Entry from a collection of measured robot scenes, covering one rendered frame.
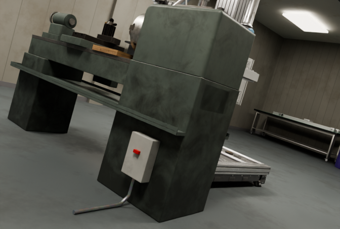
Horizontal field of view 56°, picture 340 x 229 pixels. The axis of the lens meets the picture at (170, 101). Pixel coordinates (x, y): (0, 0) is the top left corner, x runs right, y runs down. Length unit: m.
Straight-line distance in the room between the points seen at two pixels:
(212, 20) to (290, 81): 8.46
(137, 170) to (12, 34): 4.05
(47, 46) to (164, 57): 1.47
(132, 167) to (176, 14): 0.96
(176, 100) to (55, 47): 1.51
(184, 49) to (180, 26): 0.15
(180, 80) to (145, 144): 0.43
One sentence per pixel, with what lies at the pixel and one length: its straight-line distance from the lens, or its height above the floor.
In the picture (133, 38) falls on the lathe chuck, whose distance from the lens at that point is 2.31.
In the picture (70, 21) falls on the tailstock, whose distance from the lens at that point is 3.23.
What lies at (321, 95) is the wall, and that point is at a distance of 9.76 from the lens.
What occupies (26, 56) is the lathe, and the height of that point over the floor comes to 0.64.
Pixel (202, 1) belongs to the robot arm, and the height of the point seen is 1.63.
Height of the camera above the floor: 0.79
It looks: 3 degrees down
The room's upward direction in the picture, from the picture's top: 16 degrees clockwise
